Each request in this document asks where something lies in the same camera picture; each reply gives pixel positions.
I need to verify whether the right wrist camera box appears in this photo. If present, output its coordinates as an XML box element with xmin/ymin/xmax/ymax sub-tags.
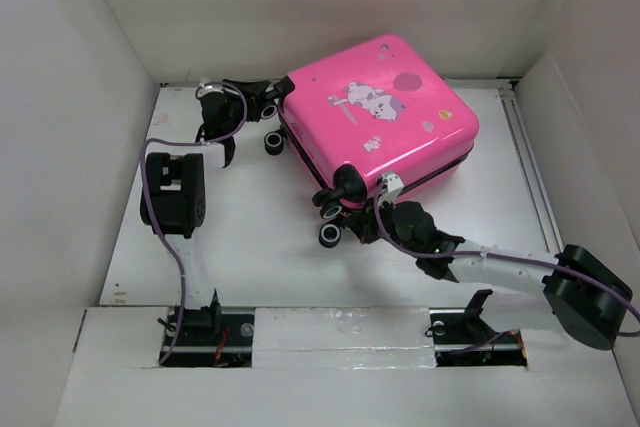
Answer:
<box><xmin>375</xmin><ymin>171</ymin><xmax>404</xmax><ymax>207</ymax></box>

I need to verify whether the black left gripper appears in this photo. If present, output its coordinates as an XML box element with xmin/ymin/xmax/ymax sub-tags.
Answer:
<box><xmin>222</xmin><ymin>81</ymin><xmax>271</xmax><ymax>136</ymax></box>

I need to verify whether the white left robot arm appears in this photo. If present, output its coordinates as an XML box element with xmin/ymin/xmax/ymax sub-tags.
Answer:
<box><xmin>139</xmin><ymin>79</ymin><xmax>281</xmax><ymax>344</ymax></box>

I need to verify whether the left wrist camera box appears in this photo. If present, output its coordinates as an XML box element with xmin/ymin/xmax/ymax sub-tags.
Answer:
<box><xmin>194</xmin><ymin>78</ymin><xmax>223</xmax><ymax>99</ymax></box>

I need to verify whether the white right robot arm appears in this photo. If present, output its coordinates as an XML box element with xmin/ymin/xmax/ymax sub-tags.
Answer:
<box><xmin>345</xmin><ymin>200</ymin><xmax>639</xmax><ymax>350</ymax></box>

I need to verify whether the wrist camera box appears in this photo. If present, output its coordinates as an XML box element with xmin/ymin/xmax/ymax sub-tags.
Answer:
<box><xmin>194</xmin><ymin>78</ymin><xmax>223</xmax><ymax>99</ymax></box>
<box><xmin>375</xmin><ymin>171</ymin><xmax>404</xmax><ymax>207</ymax></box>

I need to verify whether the aluminium side rail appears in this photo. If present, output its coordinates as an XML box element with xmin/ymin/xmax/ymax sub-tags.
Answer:
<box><xmin>498</xmin><ymin>78</ymin><xmax>563</xmax><ymax>252</ymax></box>

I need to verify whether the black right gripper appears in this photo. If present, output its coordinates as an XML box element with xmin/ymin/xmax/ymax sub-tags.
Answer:
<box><xmin>341</xmin><ymin>195</ymin><xmax>421</xmax><ymax>259</ymax></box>

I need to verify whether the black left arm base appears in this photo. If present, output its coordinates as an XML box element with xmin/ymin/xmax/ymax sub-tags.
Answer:
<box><xmin>161</xmin><ymin>310</ymin><xmax>255</xmax><ymax>369</ymax></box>

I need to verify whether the pink hard-shell suitcase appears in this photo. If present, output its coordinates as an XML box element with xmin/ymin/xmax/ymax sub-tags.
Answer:
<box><xmin>257</xmin><ymin>33</ymin><xmax>480</xmax><ymax>250</ymax></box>

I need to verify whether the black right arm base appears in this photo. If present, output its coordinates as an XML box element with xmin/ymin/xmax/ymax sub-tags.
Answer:
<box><xmin>424</xmin><ymin>289</ymin><xmax>528</xmax><ymax>367</ymax></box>

